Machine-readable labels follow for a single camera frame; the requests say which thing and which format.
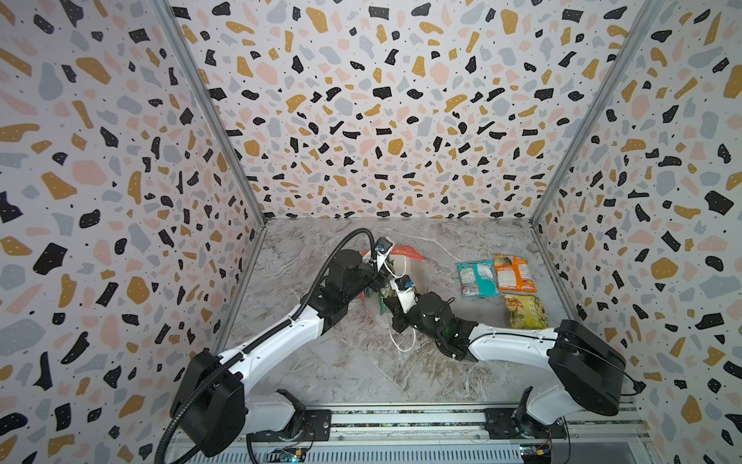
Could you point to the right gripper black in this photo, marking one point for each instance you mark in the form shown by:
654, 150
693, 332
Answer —
399, 316

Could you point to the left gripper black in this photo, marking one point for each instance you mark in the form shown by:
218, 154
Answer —
380, 276

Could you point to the teal snack packet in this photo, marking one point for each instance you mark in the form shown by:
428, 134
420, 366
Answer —
478, 279

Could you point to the red paper gift bag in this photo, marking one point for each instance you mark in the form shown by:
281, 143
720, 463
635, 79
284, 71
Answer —
404, 260

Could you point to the orange snack packet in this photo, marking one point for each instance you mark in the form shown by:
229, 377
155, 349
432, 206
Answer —
513, 274

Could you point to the yellow green snack packet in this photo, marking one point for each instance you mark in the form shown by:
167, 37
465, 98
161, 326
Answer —
526, 312

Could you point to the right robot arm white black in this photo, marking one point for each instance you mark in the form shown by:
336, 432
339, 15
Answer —
586, 374

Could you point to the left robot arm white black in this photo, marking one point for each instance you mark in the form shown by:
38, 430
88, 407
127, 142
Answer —
214, 406

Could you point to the right circuit board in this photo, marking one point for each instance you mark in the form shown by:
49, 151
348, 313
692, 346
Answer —
533, 454

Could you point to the circuit board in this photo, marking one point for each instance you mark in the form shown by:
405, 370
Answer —
287, 455
533, 454

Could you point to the left circuit board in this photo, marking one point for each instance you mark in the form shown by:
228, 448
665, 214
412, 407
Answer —
287, 455

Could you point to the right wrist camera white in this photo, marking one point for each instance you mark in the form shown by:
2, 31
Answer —
404, 290

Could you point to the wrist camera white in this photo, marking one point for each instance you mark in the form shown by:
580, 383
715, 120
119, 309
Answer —
383, 250
404, 290

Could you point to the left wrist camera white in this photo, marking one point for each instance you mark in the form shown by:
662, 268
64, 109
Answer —
383, 250

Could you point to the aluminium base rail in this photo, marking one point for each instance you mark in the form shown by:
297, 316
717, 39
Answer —
444, 433

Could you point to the left corner aluminium post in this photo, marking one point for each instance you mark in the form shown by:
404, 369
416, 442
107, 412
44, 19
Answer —
173, 34

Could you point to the corner aluminium post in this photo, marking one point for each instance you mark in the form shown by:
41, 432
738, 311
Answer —
641, 25
173, 34

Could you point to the right corner aluminium post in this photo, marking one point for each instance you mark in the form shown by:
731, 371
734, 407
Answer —
641, 25

